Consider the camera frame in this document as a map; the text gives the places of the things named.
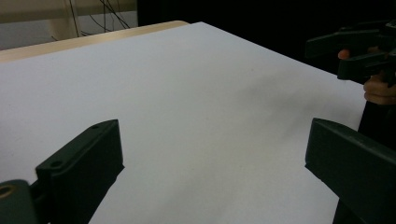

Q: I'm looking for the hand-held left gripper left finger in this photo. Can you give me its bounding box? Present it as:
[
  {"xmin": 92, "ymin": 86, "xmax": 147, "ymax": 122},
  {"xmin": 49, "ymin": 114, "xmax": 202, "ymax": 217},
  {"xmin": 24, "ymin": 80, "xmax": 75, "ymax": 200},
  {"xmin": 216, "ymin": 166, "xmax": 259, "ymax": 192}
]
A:
[{"xmin": 35, "ymin": 119, "xmax": 125, "ymax": 224}]

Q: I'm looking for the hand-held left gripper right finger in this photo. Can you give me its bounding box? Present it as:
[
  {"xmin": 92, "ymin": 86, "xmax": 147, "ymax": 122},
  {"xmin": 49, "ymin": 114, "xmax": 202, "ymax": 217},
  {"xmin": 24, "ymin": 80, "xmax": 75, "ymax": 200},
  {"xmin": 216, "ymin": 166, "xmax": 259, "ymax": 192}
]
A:
[{"xmin": 304, "ymin": 118, "xmax": 396, "ymax": 224}]

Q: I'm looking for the white table sheet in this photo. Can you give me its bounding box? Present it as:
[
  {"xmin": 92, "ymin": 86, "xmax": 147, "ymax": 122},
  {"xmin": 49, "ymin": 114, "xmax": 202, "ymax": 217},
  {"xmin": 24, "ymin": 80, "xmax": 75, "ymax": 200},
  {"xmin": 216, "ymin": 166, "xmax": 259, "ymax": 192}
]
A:
[{"xmin": 0, "ymin": 21, "xmax": 368, "ymax": 224}]

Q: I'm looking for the beige furniture post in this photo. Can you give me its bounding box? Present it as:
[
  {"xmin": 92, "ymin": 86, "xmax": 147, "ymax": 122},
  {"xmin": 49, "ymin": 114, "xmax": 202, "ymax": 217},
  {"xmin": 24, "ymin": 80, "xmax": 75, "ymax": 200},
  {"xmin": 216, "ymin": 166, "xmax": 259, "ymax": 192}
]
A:
[{"xmin": 47, "ymin": 0, "xmax": 82, "ymax": 41}]

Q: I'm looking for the thin black cable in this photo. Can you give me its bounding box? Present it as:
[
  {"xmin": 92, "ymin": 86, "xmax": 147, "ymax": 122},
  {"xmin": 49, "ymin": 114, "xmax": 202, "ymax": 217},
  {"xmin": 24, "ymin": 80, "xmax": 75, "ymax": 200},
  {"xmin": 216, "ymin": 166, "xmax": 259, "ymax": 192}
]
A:
[
  {"xmin": 68, "ymin": 0, "xmax": 80, "ymax": 37},
  {"xmin": 81, "ymin": 0, "xmax": 132, "ymax": 35}
]

